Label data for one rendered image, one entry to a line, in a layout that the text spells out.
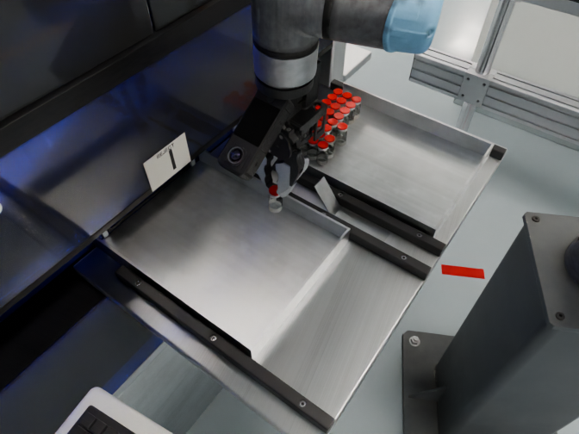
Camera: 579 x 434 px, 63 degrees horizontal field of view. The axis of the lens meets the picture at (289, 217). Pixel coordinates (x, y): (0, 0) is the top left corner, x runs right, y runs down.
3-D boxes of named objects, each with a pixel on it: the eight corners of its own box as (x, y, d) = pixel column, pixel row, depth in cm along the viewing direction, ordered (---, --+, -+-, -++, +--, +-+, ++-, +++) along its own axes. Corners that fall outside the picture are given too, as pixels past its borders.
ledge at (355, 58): (296, 63, 117) (296, 56, 116) (325, 40, 124) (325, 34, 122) (344, 82, 112) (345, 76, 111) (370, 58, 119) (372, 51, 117)
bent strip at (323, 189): (312, 208, 84) (314, 186, 80) (321, 198, 86) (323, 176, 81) (382, 244, 79) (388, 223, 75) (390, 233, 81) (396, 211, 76)
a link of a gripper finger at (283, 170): (315, 186, 74) (315, 141, 67) (292, 209, 71) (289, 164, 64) (299, 177, 75) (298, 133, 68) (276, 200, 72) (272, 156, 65)
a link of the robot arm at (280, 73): (291, 69, 50) (234, 40, 53) (289, 102, 54) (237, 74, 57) (332, 38, 54) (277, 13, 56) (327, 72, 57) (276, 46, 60)
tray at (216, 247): (95, 245, 79) (88, 233, 76) (201, 159, 93) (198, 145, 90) (252, 360, 66) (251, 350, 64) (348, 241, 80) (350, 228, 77)
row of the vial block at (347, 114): (304, 158, 92) (305, 140, 89) (352, 112, 102) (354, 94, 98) (314, 163, 92) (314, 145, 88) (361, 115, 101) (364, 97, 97)
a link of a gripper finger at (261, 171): (289, 171, 76) (295, 132, 68) (265, 194, 73) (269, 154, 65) (275, 162, 77) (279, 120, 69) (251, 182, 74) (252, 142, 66)
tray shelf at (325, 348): (75, 272, 78) (71, 266, 77) (312, 75, 114) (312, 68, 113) (314, 458, 60) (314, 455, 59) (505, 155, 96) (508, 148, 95)
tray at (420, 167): (272, 160, 92) (271, 146, 90) (343, 96, 106) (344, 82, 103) (431, 242, 80) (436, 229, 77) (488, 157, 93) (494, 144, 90)
